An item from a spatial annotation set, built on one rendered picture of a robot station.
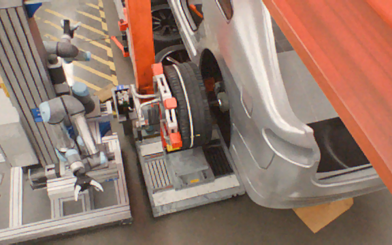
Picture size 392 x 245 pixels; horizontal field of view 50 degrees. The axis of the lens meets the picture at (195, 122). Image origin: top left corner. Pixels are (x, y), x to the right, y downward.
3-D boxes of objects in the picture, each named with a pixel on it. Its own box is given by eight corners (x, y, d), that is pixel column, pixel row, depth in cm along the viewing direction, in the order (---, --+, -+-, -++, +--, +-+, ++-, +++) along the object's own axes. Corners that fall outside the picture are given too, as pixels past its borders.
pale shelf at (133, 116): (137, 120, 379) (137, 118, 377) (118, 124, 376) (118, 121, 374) (128, 87, 406) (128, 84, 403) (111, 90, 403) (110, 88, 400)
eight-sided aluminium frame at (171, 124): (178, 156, 335) (177, 110, 293) (170, 158, 334) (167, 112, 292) (162, 107, 369) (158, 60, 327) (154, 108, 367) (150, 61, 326)
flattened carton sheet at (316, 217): (358, 201, 377) (359, 199, 374) (314, 233, 357) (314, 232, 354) (333, 177, 393) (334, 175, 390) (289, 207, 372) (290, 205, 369)
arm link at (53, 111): (83, 158, 291) (65, 105, 250) (62, 167, 287) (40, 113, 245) (77, 145, 298) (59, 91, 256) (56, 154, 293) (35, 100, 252)
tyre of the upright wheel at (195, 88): (204, 150, 359) (218, 130, 296) (177, 157, 355) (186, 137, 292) (185, 79, 375) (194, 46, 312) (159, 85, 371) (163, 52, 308)
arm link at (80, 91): (89, 104, 324) (86, 92, 313) (71, 104, 324) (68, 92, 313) (92, 93, 331) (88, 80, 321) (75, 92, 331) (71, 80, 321)
